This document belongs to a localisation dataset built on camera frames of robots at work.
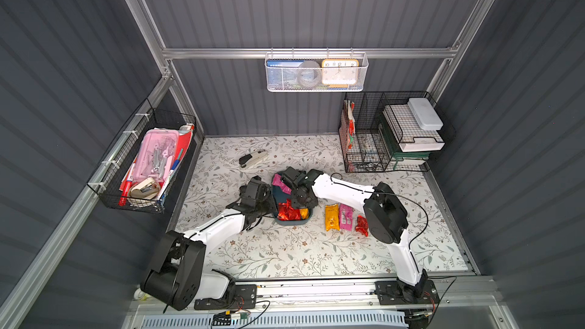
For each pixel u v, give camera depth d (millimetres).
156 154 722
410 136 932
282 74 919
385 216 533
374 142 1193
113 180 630
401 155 998
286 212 889
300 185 681
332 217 872
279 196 963
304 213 872
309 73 886
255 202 693
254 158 1084
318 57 889
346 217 870
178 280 416
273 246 848
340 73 886
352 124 1168
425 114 972
